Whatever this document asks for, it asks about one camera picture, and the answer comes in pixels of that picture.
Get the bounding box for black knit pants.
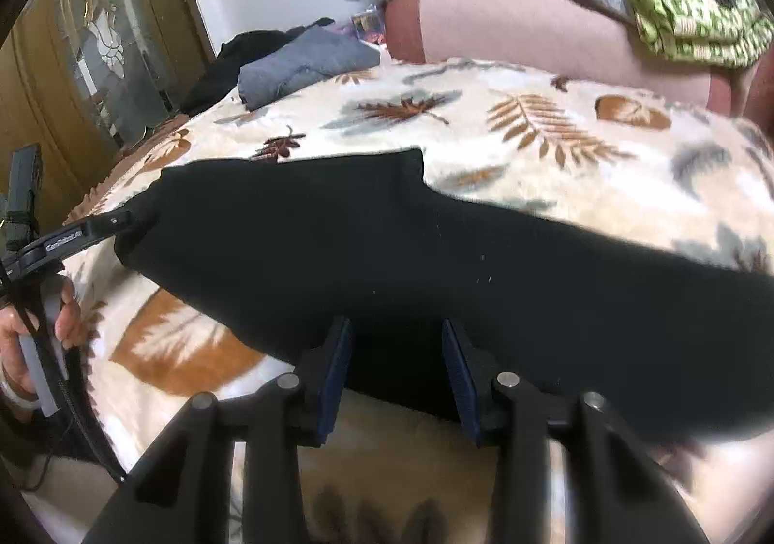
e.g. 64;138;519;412
116;150;773;442

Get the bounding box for black clothing pile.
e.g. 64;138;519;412
180;17;335;117

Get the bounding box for person's left hand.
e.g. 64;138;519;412
1;277;88;416

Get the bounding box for wooden glass panel door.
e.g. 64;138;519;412
1;0;214;228

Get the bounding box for leaf pattern fleece blanket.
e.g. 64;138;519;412
66;59;773;543

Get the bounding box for folded grey jeans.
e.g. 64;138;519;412
238;27;380;111

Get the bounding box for colourful small package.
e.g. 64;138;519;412
352;6;386;45

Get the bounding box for pink quilted bed cover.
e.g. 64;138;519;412
386;0;773;129

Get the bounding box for green white patterned blanket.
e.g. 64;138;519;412
628;0;773;69

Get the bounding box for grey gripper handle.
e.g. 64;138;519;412
21;274;68;417

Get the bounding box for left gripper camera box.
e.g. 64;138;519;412
4;143;42;253

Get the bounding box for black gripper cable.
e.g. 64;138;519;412
0;258;129;493

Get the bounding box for white bracelet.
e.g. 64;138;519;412
0;360;41;412

